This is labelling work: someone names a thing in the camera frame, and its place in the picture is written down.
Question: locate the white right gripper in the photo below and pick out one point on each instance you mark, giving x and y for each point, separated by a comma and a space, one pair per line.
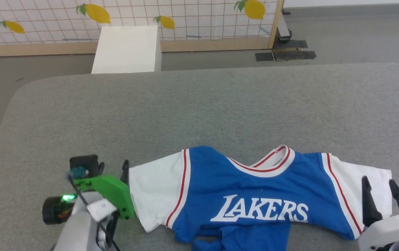
387, 230

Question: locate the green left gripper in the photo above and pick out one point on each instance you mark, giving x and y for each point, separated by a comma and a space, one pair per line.
115, 195

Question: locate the blue Lakers basketball jersey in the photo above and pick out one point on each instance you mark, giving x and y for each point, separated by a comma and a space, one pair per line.
255, 188

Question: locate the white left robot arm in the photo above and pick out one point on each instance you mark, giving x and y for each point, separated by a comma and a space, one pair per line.
77, 233

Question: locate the grey fabric sofa seat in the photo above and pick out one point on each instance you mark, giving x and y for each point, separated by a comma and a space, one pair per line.
185, 111

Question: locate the white rectangular block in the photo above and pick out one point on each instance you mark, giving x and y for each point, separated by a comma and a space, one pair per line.
126, 48

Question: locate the lemon print partition screen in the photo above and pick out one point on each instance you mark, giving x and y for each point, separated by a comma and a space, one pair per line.
185, 21

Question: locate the long black floor tape patch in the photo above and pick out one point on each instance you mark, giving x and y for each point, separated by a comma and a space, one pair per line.
293, 55

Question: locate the small black floor tape patch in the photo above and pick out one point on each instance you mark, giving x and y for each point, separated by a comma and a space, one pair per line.
264, 56

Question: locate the metal partition foot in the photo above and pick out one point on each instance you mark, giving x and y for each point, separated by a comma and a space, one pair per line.
284, 31

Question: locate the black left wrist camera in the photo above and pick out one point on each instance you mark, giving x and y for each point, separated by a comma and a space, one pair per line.
87, 163

